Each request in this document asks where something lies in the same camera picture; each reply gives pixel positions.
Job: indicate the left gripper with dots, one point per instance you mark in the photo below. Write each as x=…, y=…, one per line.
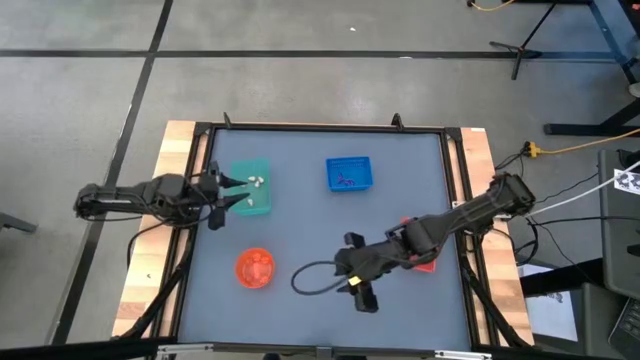
x=205, y=192

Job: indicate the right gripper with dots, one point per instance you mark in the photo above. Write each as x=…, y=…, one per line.
x=362, y=265

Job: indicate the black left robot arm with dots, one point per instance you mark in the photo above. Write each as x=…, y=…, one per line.
x=120, y=192

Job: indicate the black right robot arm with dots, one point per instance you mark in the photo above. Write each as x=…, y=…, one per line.
x=465, y=215

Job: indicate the teal plastic bin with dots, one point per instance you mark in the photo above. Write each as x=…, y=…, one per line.
x=261, y=206

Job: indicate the red plastic basket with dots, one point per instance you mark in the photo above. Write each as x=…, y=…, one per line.
x=425, y=267

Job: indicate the orange plastic bowl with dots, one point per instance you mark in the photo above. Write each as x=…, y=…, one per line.
x=240, y=274

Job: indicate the blue plastic basket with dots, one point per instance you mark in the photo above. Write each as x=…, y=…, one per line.
x=361, y=165

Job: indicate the white sheet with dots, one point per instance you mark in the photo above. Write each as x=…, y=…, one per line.
x=550, y=312

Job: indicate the black bar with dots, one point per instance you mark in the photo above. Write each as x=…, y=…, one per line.
x=85, y=349

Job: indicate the grey chair leg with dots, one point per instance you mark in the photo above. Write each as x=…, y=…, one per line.
x=15, y=223

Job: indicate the grey cabinet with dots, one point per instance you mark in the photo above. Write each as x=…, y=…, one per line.
x=620, y=240

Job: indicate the black keyboard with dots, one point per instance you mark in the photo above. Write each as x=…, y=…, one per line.
x=627, y=322

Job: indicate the paper with printed marker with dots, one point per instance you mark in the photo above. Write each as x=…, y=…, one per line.
x=627, y=181

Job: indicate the black tripod stand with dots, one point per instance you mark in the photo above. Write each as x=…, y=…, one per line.
x=520, y=51

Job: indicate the person's foot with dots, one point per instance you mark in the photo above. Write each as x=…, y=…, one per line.
x=635, y=90

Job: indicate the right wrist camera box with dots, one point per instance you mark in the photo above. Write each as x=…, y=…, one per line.
x=353, y=239

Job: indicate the black frame bracket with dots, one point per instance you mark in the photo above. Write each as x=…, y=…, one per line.
x=397, y=121
x=227, y=121

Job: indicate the silver bracket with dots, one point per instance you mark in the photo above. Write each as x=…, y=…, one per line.
x=462, y=355
x=185, y=348

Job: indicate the black table frame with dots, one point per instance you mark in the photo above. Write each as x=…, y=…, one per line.
x=325, y=128

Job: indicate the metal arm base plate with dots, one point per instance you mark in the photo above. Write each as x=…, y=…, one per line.
x=457, y=205

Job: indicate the black desk frame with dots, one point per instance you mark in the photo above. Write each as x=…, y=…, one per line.
x=607, y=30

